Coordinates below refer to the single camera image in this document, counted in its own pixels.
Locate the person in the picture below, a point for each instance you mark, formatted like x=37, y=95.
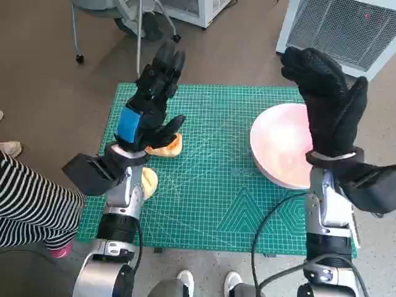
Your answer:
x=185, y=281
x=31, y=201

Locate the green cutting mat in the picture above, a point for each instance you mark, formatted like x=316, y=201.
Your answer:
x=210, y=185

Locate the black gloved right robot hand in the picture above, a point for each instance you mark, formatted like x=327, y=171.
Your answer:
x=328, y=108

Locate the black mat clip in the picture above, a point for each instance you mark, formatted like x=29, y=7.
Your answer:
x=157, y=250
x=270, y=255

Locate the orange croissant bread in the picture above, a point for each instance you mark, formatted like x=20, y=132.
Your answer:
x=168, y=150

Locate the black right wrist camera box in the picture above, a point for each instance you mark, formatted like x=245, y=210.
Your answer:
x=371, y=188

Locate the grey office chair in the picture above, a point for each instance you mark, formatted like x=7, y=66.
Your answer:
x=139, y=46

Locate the white grille appliance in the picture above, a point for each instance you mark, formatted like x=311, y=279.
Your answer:
x=340, y=31

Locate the white mesh cabinet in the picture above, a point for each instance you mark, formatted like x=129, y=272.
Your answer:
x=204, y=12

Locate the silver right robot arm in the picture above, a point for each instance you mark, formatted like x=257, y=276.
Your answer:
x=328, y=201

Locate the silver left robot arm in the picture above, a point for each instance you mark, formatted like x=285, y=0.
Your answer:
x=123, y=198

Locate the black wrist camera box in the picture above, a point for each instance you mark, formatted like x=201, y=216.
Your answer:
x=371, y=188
x=89, y=176

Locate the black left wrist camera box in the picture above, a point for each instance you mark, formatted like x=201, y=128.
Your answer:
x=89, y=176

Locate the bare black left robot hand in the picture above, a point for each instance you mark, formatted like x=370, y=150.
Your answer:
x=148, y=92

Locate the pale round bread bun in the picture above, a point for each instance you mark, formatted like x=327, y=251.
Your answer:
x=150, y=182

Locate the pink bowl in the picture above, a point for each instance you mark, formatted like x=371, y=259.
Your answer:
x=278, y=139

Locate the person's foot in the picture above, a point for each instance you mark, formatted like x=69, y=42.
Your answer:
x=10, y=148

